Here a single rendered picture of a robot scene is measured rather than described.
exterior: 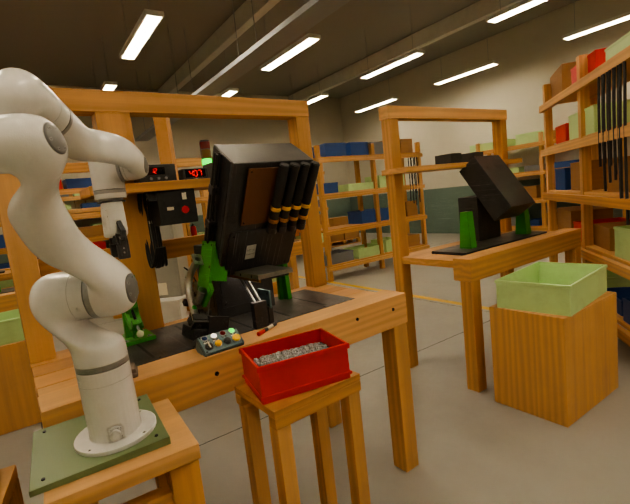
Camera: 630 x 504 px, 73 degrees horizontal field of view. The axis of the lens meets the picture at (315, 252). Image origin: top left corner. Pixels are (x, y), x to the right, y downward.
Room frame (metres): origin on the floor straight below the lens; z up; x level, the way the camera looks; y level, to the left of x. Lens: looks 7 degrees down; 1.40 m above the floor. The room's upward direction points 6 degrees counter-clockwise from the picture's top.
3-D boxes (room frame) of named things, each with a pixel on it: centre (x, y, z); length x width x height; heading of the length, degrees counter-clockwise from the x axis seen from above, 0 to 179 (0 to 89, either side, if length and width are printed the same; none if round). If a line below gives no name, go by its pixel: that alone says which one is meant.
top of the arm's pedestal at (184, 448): (1.01, 0.55, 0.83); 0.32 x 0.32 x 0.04; 31
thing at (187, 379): (1.62, 0.23, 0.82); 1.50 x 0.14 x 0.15; 126
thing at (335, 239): (11.95, -0.61, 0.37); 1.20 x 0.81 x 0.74; 126
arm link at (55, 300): (1.00, 0.58, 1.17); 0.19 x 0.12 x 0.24; 92
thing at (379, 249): (7.69, -1.05, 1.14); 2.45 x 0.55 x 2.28; 124
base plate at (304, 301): (1.84, 0.40, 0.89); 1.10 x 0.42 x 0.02; 126
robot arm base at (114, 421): (1.01, 0.55, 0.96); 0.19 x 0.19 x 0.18
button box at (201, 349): (1.49, 0.38, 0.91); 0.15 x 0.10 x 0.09; 126
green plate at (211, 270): (1.75, 0.42, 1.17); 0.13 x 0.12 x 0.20; 126
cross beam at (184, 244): (2.14, 0.62, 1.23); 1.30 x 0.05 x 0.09; 126
